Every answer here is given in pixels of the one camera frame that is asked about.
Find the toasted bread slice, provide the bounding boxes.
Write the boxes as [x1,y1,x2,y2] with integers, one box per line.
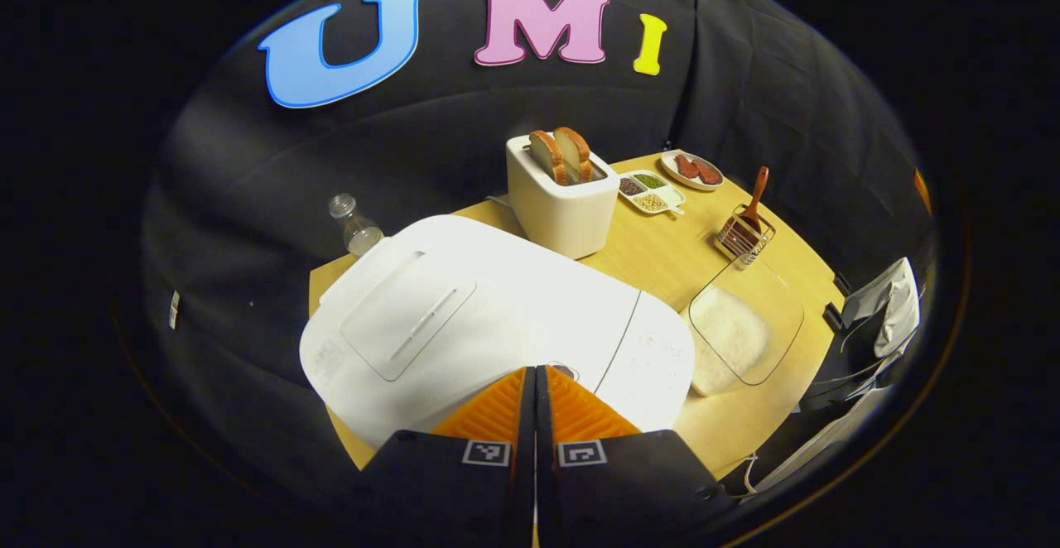
[553,127,593,184]
[529,130,568,186]

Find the metal wire chopstick holder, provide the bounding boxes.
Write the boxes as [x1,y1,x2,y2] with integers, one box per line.
[715,204,777,267]

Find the white round plate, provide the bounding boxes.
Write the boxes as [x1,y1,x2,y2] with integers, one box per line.
[660,150,725,192]

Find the white divided dish of beans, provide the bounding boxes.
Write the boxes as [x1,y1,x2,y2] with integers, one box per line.
[619,170,687,216]

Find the white grey cloth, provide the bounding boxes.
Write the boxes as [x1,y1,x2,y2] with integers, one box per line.
[841,257,922,360]

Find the white toaster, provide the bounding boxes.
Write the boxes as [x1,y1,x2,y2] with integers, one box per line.
[506,132,620,261]

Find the brown wooden spoon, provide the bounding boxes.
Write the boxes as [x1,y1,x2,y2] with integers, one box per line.
[729,166,770,251]

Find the white rice cooker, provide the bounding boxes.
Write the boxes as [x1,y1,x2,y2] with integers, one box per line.
[300,214,696,449]

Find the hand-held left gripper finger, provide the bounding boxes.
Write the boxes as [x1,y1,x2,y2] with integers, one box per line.
[534,364,738,548]
[358,366,535,548]

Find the black backdrop cloth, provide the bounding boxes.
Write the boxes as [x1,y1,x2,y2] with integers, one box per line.
[141,0,937,483]

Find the clear container of rice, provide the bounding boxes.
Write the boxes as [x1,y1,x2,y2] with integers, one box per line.
[687,257,806,397]

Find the clear plastic bottle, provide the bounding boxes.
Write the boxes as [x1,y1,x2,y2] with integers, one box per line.
[329,193,386,257]

